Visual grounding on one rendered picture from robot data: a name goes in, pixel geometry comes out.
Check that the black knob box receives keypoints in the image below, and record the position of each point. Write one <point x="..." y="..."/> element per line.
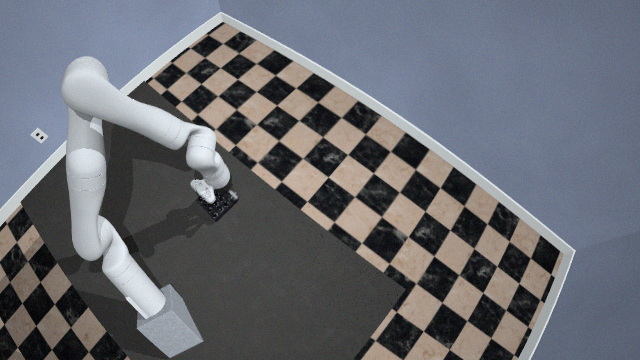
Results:
<point x="219" y="207"/>

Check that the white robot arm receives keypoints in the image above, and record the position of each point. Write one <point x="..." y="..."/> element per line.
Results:
<point x="86" y="89"/>

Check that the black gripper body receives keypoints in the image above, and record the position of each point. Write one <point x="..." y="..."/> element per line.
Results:
<point x="226" y="188"/>

